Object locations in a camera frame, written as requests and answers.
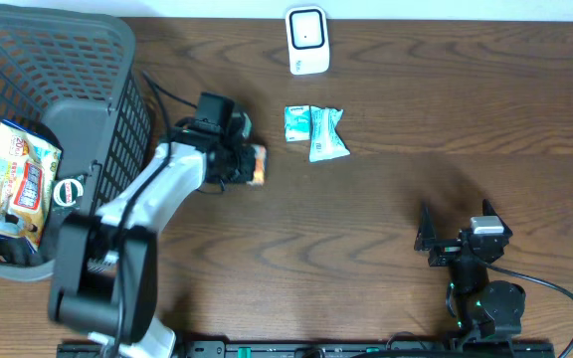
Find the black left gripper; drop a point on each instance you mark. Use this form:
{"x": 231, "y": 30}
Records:
{"x": 240, "y": 164}

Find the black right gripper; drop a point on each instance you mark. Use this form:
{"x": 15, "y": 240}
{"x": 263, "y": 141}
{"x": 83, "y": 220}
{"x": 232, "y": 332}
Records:
{"x": 446, "y": 249}

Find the orange small snack pack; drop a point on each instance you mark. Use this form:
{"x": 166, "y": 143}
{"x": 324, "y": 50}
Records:
{"x": 259, "y": 172}

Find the teal small tissue pack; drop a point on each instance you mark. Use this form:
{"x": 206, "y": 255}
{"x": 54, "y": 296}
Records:
{"x": 297, "y": 123}

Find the mint green snack packet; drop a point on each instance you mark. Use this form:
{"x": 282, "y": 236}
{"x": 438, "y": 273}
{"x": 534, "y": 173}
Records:
{"x": 325, "y": 143}

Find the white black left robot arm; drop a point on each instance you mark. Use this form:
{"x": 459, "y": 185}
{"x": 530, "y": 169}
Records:
{"x": 105, "y": 271}

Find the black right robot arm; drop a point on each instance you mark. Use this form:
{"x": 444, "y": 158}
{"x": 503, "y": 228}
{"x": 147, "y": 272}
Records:
{"x": 487, "y": 312}

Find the dark round-label can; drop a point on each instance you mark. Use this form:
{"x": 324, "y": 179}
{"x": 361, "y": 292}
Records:
{"x": 68, "y": 192}

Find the dark grey plastic basket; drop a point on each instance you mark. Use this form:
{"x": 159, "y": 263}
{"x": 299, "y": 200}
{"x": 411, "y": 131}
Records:
{"x": 68, "y": 77}

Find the orange wet wipes pack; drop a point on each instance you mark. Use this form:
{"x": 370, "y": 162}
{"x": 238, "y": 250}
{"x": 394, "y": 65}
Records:
{"x": 28, "y": 169}

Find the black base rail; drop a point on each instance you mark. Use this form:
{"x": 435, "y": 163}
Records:
{"x": 399, "y": 348}

